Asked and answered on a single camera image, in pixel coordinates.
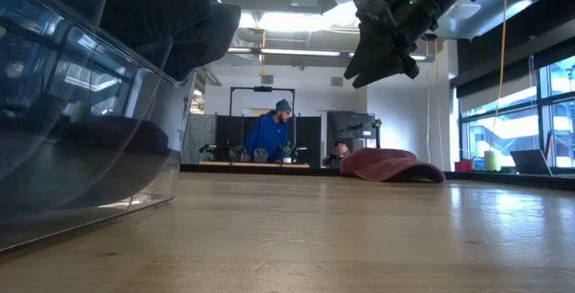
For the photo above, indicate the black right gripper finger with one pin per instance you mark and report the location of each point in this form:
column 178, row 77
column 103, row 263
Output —
column 368, row 59
column 400, row 66

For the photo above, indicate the dark blue fabric hat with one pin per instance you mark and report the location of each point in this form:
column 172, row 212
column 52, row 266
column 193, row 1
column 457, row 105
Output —
column 179, row 19

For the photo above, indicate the maroon fabric hat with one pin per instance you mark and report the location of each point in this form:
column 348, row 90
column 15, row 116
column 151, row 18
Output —
column 391, row 165

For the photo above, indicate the long ceiling light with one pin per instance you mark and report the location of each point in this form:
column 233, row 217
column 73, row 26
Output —
column 292, row 52

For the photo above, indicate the person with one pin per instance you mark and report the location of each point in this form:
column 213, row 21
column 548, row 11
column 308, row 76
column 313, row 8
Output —
column 267, row 135
column 341, row 149

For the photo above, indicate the black partition panel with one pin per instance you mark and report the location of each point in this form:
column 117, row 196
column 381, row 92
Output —
column 310, row 140
column 229, row 133

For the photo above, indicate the red box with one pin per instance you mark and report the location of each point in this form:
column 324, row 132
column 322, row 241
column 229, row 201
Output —
column 462, row 166

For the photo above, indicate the small potted plant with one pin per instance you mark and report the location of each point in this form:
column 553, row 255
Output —
column 286, row 151

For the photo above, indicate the yellow green roll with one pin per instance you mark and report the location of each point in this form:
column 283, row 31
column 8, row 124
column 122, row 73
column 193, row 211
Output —
column 492, row 160

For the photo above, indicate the wooden top table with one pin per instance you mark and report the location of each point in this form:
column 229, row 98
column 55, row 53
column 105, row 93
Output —
column 253, row 164

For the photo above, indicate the grey laptop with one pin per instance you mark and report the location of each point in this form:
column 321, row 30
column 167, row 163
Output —
column 532, row 162

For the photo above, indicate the grey green partition panel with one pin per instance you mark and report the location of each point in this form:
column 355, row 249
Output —
column 197, row 138

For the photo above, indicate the clear plastic bin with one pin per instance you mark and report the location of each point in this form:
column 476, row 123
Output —
column 81, row 171

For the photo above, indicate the grey wall speaker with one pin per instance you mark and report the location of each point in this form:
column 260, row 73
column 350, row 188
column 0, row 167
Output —
column 267, row 79
column 337, row 82

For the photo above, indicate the black camera gantry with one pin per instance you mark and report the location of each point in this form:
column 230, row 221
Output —
column 262, row 89

